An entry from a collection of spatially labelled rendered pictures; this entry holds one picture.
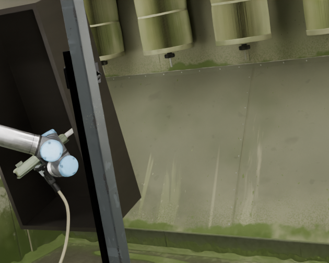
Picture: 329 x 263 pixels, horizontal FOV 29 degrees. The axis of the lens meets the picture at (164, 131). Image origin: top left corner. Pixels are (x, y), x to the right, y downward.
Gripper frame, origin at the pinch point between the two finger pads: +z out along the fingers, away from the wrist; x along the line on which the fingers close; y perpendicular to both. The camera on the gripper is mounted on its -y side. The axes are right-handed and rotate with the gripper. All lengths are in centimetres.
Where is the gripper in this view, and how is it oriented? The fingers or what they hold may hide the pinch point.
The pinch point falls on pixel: (38, 164)
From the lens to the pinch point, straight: 310.8
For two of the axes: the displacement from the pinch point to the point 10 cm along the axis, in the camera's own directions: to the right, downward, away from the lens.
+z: -5.1, 0.7, 8.6
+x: 6.6, -6.0, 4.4
